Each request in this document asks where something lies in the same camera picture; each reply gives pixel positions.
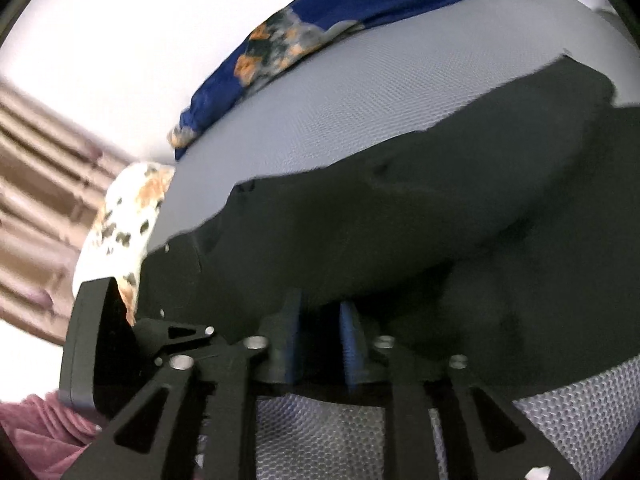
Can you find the person's pink clothing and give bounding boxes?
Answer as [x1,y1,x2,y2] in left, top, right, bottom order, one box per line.
[0,393,103,480]

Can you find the brown curtain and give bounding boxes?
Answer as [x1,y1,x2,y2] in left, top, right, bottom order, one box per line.
[0,79,122,347]

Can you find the grey mesh mat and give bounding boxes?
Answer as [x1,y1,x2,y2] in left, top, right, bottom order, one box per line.
[144,0,640,480]

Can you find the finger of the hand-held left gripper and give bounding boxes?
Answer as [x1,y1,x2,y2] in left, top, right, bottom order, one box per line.
[131,318,218,367]

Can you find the black pants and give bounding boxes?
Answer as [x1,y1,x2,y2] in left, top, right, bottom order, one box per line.
[136,52,640,391]

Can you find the white floral cloth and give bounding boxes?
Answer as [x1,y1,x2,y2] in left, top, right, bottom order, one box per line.
[74,161,177,327]

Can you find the blue floral blanket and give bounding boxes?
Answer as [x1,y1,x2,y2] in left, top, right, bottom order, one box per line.
[167,0,532,162]

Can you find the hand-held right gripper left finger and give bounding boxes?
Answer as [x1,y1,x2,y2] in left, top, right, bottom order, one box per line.
[62,290,303,480]

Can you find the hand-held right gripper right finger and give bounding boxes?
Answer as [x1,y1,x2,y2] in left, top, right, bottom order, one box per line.
[339,300,577,480]

